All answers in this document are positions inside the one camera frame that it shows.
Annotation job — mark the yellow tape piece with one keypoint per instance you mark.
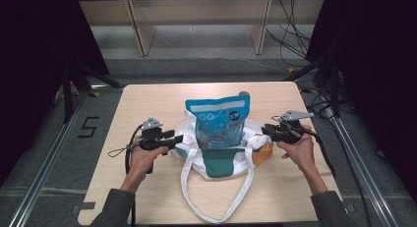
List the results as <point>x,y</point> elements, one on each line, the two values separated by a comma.
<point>310,90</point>
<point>95,94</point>
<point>291,70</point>

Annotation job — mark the white tote bag coloured blobs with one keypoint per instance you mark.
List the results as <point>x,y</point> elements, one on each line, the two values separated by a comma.
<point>223,161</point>

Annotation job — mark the blue snack bag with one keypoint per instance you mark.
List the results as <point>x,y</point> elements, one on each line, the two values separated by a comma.
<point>218,122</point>

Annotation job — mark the black curtain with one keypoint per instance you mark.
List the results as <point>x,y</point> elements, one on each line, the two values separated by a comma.
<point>377,73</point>
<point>32,73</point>

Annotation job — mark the light wooden desk frame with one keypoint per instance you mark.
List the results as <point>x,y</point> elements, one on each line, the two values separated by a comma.
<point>141,30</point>

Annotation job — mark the aluminium floor rail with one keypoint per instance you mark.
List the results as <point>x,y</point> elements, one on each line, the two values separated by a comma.
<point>357,161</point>
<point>46,168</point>

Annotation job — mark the black metal stand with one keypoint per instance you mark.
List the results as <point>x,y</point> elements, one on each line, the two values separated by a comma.
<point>67,96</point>
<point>334,89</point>

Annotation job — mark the person's left hand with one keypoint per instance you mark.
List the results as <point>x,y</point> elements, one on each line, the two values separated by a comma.
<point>142,161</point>

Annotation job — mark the grey tape patch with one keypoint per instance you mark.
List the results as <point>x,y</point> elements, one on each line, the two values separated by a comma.
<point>86,206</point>

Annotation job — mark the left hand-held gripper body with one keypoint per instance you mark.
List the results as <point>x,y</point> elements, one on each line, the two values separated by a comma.
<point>151,135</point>

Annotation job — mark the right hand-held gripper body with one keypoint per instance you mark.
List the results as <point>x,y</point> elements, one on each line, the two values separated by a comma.
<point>290,128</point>

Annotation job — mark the person's right hand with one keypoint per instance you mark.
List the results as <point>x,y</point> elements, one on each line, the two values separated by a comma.
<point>300,153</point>

